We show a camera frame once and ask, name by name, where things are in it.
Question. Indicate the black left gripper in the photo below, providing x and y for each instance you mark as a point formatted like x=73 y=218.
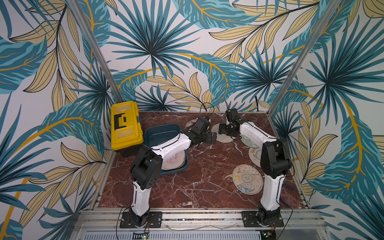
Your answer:
x=210 y=137

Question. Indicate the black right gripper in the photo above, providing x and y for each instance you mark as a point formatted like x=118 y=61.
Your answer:
x=225 y=129

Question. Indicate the floral rose coaster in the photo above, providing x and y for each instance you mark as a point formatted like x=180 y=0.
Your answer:
x=190 y=124

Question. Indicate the unicorn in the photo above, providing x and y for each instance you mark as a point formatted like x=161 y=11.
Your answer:
x=222 y=138

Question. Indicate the teal plastic storage box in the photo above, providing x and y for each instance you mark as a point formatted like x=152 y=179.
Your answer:
x=157 y=135

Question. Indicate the pink unicorn ring coaster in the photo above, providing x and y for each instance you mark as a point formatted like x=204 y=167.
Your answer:
x=175 y=162

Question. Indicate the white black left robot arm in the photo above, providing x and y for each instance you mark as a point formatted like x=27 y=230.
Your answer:
x=147 y=166

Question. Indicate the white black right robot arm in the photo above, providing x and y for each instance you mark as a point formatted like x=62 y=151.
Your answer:
x=275 y=163

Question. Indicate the green bunny coaster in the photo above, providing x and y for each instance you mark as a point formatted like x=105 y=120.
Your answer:
x=247 y=141

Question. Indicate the cream cat flower coaster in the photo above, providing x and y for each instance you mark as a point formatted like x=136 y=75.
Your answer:
x=255 y=156

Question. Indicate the cream blue doodle coaster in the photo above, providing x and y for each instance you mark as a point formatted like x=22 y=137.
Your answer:
x=247 y=179

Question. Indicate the yellow plastic toolbox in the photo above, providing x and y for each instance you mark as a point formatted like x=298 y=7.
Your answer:
x=126 y=129

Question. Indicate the blue handled pliers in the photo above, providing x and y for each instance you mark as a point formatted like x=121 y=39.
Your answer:
x=288 y=196

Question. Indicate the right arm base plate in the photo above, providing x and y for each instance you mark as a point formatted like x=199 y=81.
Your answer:
x=262 y=218

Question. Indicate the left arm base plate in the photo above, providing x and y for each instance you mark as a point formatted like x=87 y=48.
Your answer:
x=150 y=219

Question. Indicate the silver aluminium corner post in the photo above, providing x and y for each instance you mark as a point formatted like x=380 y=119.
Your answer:
x=318 y=29

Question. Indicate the aluminium front rail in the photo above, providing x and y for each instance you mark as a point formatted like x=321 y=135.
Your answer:
x=108 y=219

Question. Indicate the silver aluminium left post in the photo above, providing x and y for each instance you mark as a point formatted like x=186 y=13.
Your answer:
x=80 y=16

